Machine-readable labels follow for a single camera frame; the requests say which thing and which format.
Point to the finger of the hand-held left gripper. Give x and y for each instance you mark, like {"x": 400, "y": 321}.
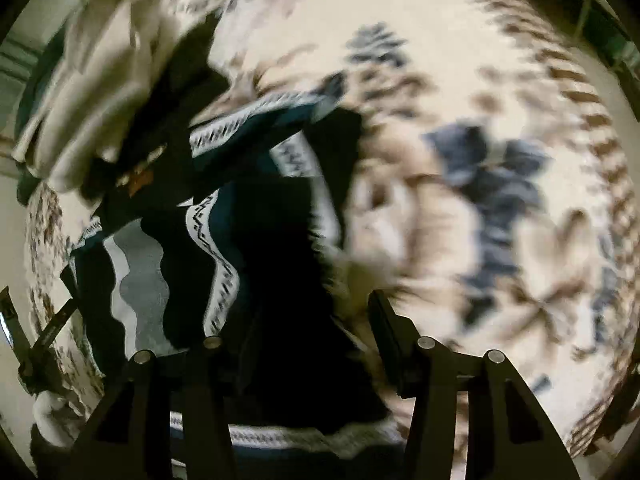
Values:
{"x": 55, "y": 325}
{"x": 10, "y": 325}

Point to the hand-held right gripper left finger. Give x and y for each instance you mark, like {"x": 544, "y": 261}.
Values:
{"x": 207, "y": 410}

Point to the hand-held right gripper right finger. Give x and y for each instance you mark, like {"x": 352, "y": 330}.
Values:
{"x": 390, "y": 330}

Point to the black striped sweater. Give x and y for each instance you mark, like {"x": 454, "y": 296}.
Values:
{"x": 280, "y": 285}

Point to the beige garment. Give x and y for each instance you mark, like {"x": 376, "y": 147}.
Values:
{"x": 90, "y": 85}

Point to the floral bed sheet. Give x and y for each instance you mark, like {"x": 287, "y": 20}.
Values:
{"x": 450, "y": 85}

